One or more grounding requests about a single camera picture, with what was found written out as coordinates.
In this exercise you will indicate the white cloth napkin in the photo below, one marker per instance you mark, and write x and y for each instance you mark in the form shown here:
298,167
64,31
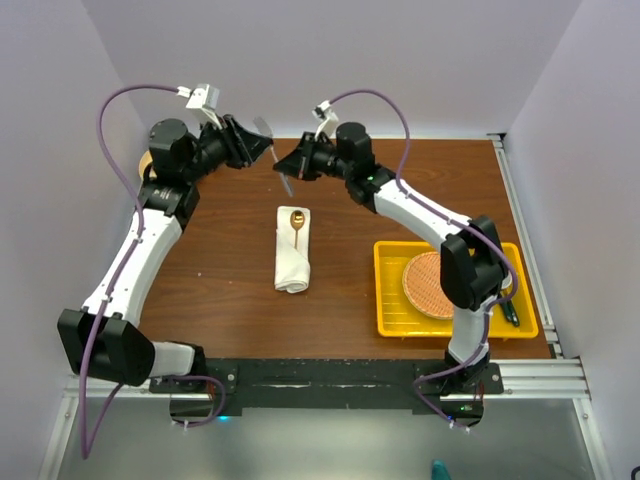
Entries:
292,266

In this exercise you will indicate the teal cloth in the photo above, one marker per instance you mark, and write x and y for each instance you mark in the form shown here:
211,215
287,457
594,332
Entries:
439,471

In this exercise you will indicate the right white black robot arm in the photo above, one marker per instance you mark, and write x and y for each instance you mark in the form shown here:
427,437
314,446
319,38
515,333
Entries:
473,266

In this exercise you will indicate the aluminium right side rail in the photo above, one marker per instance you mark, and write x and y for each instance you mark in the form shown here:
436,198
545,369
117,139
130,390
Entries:
537,288

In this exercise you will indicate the gold spoon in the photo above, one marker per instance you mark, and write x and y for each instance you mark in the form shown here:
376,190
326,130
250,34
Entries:
297,222

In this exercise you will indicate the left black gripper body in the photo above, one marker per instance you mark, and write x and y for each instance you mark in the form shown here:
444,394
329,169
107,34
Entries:
220,145

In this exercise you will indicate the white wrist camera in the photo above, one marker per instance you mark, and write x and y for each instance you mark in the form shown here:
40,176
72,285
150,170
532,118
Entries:
201,101
327,119

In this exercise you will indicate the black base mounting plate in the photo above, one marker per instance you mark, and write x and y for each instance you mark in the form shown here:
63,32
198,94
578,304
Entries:
348,384

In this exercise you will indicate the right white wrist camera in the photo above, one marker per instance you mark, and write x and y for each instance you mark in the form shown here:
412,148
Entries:
327,119

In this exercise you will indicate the green handled snips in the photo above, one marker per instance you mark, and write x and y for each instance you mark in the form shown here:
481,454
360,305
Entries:
509,311

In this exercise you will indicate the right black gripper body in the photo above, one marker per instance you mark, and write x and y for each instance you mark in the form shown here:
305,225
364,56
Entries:
320,158

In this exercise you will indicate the beige round plate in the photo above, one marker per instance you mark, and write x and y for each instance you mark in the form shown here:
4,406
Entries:
145,166

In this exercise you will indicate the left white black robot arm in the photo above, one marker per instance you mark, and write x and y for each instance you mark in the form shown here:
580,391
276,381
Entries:
102,339

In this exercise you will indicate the woven wicker basket plate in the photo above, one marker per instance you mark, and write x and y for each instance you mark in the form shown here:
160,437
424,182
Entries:
421,286

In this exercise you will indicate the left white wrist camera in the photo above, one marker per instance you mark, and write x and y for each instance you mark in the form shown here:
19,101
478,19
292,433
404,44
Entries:
201,101

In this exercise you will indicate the aluminium rail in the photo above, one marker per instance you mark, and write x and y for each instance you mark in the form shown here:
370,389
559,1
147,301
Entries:
537,288
533,379

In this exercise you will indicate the aluminium front rail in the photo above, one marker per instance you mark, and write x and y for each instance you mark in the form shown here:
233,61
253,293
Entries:
533,379

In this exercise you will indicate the yellow plastic tray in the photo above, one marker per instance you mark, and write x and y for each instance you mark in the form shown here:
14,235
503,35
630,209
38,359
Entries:
398,317

